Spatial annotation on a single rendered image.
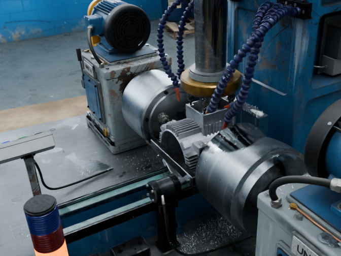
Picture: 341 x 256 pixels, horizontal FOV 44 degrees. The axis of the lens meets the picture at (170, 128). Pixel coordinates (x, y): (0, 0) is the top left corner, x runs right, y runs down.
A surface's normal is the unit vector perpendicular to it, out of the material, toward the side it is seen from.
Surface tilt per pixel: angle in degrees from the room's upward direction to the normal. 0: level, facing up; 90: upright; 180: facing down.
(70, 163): 0
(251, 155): 24
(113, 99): 90
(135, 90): 43
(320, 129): 55
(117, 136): 90
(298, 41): 90
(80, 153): 0
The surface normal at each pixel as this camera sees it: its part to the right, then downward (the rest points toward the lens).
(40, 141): 0.36, -0.19
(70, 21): 0.39, 0.42
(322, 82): -0.02, -0.86
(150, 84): -0.40, -0.69
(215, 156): -0.67, -0.40
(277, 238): -0.87, 0.26
